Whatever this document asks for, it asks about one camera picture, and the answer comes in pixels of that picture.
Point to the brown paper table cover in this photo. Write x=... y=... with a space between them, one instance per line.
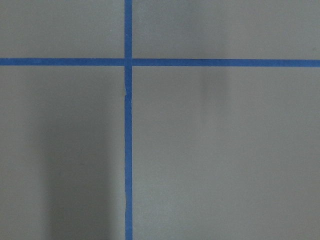
x=219 y=153

